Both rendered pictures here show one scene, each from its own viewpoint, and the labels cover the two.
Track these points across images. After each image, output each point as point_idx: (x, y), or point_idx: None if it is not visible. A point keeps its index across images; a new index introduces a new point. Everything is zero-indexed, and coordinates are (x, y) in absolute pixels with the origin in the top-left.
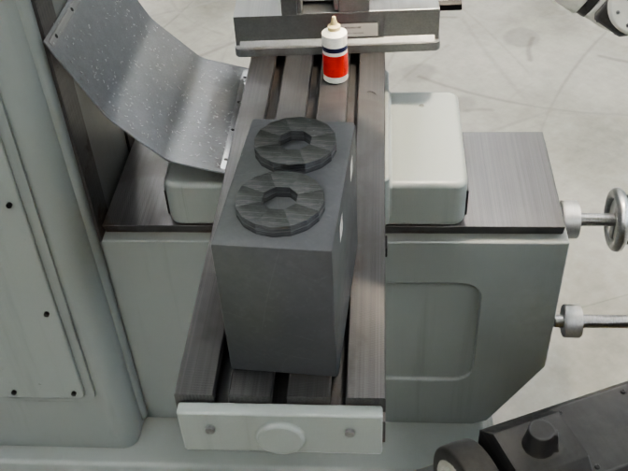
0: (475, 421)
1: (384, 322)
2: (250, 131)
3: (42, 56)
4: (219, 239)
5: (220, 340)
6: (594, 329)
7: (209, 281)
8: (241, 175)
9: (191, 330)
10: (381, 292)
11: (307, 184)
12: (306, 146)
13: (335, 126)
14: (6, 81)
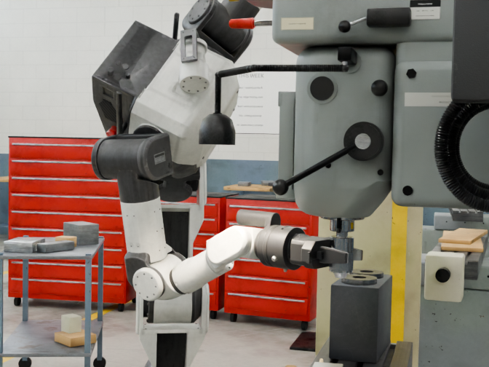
0: None
1: (324, 344)
2: (379, 286)
3: None
4: (388, 274)
5: (396, 347)
6: None
7: (404, 357)
8: (382, 280)
9: (410, 350)
10: (321, 349)
11: (355, 271)
12: (354, 276)
13: (340, 284)
14: None
